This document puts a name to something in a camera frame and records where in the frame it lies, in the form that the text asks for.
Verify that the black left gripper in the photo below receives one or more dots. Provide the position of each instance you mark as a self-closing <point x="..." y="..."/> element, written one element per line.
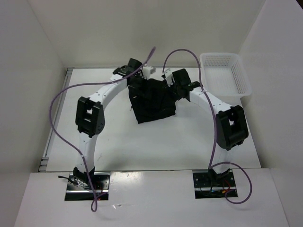
<point x="139" y="76"/>

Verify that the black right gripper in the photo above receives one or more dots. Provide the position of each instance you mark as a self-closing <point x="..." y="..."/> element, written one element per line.
<point x="178" y="97"/>

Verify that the black shorts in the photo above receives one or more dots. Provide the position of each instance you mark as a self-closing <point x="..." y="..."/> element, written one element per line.
<point x="150" y="100"/>

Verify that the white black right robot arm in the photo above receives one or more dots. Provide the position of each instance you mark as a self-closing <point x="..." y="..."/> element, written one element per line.
<point x="230" y="127"/>

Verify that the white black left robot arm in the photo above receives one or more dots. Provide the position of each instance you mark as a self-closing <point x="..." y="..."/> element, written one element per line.
<point x="90" y="119"/>

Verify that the white plastic mesh basket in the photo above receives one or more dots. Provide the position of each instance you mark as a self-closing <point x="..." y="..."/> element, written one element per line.
<point x="224" y="74"/>

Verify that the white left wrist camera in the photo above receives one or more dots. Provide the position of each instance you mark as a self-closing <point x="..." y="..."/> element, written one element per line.
<point x="147" y="71"/>

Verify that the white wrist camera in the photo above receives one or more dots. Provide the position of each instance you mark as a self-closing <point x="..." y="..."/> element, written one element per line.
<point x="168" y="76"/>
<point x="147" y="71"/>

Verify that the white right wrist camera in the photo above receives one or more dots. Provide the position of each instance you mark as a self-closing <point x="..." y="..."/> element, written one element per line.
<point x="168" y="76"/>

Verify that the aluminium table edge rail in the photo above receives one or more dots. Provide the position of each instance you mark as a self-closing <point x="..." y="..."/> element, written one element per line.
<point x="56" y="117"/>

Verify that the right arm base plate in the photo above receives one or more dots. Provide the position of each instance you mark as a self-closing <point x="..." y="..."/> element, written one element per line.
<point x="207" y="188"/>

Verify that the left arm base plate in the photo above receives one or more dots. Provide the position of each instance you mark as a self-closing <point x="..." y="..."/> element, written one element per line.
<point x="79" y="191"/>

